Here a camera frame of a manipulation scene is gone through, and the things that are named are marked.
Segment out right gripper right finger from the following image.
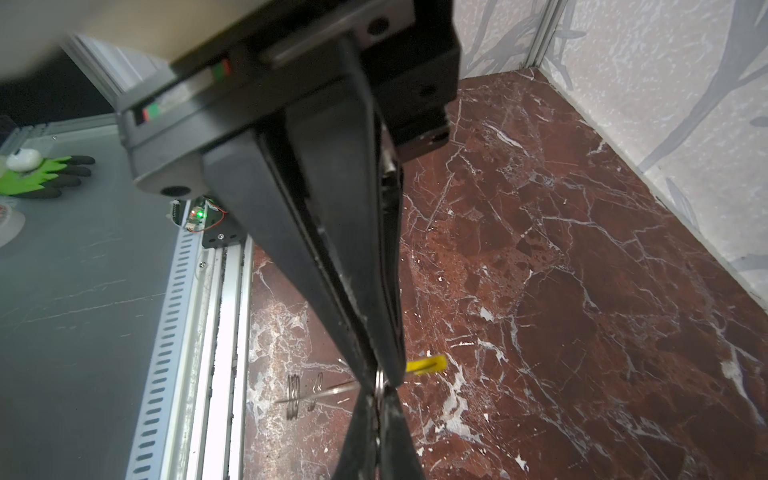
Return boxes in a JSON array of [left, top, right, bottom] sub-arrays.
[[378, 386, 425, 480]]

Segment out aluminium front rail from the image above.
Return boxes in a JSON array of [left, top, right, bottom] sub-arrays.
[[125, 228, 253, 479]]

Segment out green black work glove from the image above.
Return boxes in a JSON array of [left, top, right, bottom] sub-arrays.
[[1, 148, 95, 199]]

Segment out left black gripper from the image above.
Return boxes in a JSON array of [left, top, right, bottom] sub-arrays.
[[116, 1, 461, 390]]

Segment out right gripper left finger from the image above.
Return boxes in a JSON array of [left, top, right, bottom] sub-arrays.
[[332, 391, 378, 480]]

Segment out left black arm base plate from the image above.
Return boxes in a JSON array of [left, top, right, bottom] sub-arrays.
[[167, 195, 247, 249]]

